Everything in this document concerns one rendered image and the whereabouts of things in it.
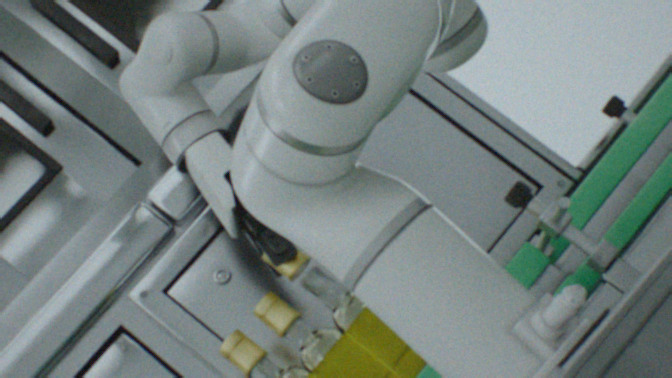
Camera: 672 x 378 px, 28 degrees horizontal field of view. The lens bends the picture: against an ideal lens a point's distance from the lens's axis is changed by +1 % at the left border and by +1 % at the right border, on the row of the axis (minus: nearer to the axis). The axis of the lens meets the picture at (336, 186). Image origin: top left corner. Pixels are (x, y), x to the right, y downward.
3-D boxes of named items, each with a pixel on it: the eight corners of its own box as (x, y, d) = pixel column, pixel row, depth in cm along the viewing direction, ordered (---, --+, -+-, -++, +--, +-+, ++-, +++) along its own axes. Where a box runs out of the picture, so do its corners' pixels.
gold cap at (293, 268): (310, 263, 152) (281, 240, 153) (310, 254, 148) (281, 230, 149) (291, 286, 151) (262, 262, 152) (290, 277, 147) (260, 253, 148)
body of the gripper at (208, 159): (176, 176, 159) (228, 248, 156) (166, 144, 149) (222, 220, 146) (227, 143, 160) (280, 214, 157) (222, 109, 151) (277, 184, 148)
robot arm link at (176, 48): (210, -3, 155) (154, -1, 148) (261, 64, 153) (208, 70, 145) (145, 83, 163) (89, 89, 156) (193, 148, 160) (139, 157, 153)
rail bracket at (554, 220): (598, 280, 145) (506, 211, 148) (632, 234, 129) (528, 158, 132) (582, 300, 144) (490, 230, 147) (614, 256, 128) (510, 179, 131)
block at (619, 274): (656, 315, 142) (602, 275, 143) (678, 292, 133) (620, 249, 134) (637, 340, 141) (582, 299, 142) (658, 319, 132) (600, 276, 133)
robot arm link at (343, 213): (407, 250, 112) (273, 127, 115) (462, 166, 101) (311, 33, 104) (335, 317, 106) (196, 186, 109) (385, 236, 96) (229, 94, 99)
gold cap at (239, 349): (269, 356, 148) (239, 332, 149) (268, 349, 144) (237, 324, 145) (248, 381, 147) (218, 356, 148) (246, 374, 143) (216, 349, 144)
